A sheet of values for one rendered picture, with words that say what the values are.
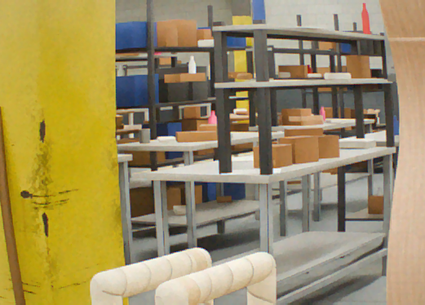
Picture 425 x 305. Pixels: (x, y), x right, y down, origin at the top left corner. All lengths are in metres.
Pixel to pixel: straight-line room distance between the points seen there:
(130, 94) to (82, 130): 6.64
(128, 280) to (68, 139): 1.06
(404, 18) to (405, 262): 0.18
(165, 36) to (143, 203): 1.53
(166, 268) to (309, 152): 4.58
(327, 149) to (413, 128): 5.11
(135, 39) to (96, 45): 6.49
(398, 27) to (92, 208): 1.45
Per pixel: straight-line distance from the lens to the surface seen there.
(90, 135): 2.08
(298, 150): 5.53
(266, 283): 1.05
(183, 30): 9.40
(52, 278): 1.99
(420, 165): 0.71
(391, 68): 1.61
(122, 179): 6.71
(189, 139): 7.71
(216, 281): 0.96
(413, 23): 0.70
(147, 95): 8.79
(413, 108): 0.72
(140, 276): 0.99
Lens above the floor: 1.40
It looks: 4 degrees down
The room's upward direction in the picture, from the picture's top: 2 degrees counter-clockwise
